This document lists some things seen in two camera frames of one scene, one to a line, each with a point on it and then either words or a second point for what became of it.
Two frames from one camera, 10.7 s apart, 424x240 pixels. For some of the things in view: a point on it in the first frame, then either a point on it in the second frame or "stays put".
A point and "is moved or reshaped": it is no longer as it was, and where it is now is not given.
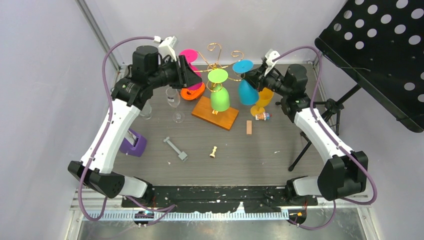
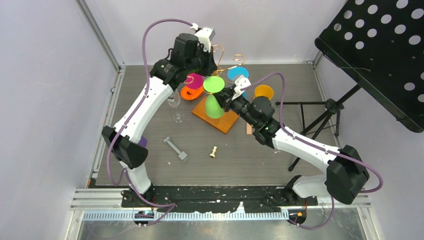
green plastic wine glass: x=220 y=100 is moved or reshaped
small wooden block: x=249 y=127 stays put
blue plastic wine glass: x=248 y=95 is moved or reshaped
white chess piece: x=212 y=155 stays put
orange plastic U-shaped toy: x=190 y=94 stays put
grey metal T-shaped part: x=183 y=155 stays put
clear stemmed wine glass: x=173 y=98 stays put
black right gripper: x=258 y=82 → x=222 y=96
